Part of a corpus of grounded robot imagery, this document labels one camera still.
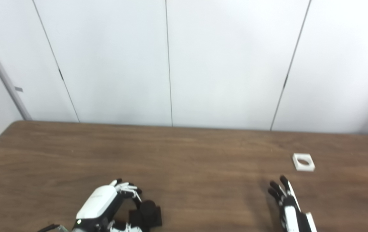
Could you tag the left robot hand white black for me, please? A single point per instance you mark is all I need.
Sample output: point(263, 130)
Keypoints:
point(98, 201)

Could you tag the black peg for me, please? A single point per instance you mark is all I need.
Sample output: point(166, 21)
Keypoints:
point(148, 214)

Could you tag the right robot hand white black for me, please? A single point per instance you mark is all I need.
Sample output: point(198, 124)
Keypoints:
point(292, 219)

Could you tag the grey wall corner post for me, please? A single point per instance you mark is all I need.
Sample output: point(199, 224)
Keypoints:
point(6, 77)

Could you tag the white square piece with hole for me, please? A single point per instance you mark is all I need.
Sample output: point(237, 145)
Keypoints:
point(296, 165)

